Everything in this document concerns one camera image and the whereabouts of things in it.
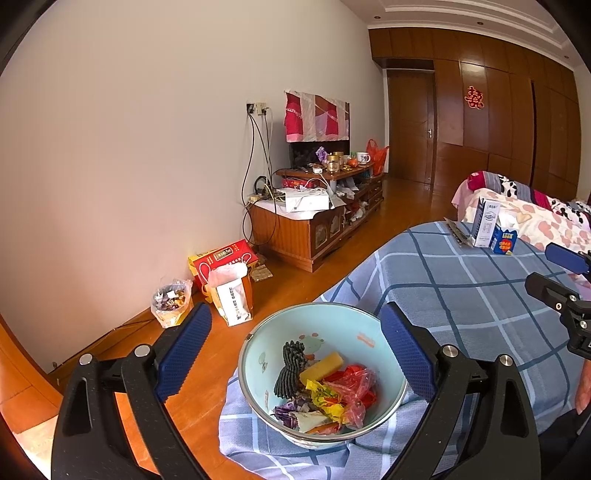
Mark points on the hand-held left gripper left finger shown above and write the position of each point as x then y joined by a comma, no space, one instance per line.
182,355

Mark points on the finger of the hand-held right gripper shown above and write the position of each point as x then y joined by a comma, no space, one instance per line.
568,258
547,286

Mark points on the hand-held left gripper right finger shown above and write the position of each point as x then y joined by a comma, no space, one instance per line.
408,355

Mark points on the red gold plastic wrapper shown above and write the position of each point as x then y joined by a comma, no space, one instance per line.
358,374

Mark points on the pink clear plastic bag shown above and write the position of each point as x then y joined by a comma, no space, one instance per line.
355,406

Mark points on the yellow sponge piece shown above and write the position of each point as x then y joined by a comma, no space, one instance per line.
321,367

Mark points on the yellow plastic wrapper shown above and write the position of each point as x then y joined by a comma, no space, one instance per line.
323,397

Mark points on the light blue enamel basin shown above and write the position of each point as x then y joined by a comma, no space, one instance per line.
277,332

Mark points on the black foam net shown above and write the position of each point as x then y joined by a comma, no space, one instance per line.
288,369

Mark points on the purple wrapper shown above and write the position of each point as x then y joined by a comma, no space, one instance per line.
286,413

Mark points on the white paper wrapper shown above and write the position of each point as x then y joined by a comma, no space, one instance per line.
309,421

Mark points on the person's right forearm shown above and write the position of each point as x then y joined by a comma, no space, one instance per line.
584,394

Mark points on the heart print quilt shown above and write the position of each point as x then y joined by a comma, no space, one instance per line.
535,221

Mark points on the clear bag of wrappers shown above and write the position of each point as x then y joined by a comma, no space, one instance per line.
171,302

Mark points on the blue white milk carton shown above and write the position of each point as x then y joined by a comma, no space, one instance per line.
504,240

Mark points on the blue plaid tablecloth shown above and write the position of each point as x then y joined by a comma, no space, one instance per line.
461,300

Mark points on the white paper bag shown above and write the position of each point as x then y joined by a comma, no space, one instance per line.
233,295

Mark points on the tall white milk carton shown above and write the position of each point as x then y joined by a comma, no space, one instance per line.
485,226

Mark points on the cow print blanket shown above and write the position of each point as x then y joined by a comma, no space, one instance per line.
512,189

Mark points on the red yellow gift box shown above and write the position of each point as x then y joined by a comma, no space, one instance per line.
221,254

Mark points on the wooden wardrobe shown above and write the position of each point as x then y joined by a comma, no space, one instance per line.
508,138

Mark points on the wooden television cabinet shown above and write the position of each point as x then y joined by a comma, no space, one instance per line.
286,235

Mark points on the white flat box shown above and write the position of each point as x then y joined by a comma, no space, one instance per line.
307,201

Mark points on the red paper decoration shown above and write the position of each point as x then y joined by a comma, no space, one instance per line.
474,97

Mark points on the orange plastic bag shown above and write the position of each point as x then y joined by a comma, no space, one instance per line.
378,159

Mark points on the white mug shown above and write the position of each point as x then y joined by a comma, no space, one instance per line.
363,158

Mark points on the wooden door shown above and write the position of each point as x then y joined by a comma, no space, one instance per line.
411,129

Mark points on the red tin box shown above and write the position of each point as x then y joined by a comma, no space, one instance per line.
300,183

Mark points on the gold jar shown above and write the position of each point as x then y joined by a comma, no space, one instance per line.
339,157
332,165

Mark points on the purple flower decoration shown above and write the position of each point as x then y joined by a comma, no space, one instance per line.
321,152

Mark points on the black television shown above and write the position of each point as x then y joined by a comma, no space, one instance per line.
302,154

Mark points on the red pink cloth cover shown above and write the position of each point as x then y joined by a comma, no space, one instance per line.
314,117

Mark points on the wall socket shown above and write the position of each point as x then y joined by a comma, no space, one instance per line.
257,108

